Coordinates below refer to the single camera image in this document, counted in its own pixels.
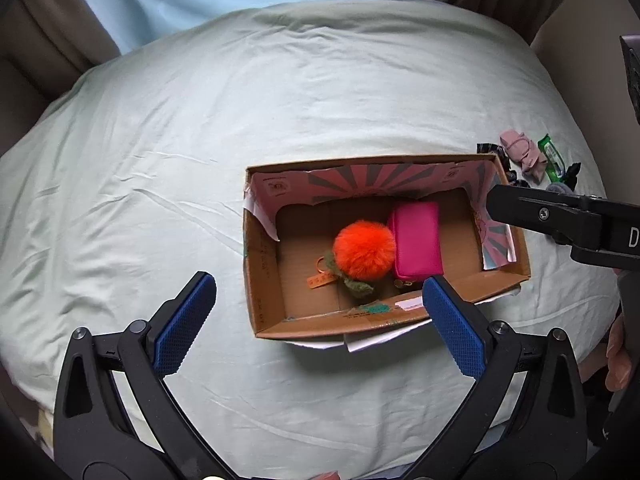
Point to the black hair clip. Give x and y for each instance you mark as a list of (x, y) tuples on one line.
[(573, 171)]

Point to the person's right hand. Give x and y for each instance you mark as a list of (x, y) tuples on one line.
[(619, 355)]

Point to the green snack packet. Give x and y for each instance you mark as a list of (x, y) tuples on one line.
[(551, 156)]

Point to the pink pouch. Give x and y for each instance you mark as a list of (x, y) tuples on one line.
[(415, 240)]

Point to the pink fabric bow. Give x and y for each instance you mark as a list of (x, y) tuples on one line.
[(520, 147)]

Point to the black patterned scrunchie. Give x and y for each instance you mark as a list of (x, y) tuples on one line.
[(490, 150)]

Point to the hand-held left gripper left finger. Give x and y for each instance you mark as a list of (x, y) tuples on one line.
[(185, 325)]

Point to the grey glittery round pouch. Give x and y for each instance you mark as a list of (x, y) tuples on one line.
[(560, 188)]

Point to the pale green bed sheet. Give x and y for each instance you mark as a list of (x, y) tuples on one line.
[(150, 160)]

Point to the cardboard box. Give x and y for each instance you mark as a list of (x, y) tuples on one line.
[(300, 260)]

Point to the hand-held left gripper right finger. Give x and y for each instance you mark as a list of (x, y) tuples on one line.
[(452, 325)]

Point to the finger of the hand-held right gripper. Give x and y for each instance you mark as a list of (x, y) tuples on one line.
[(632, 80), (540, 212)]

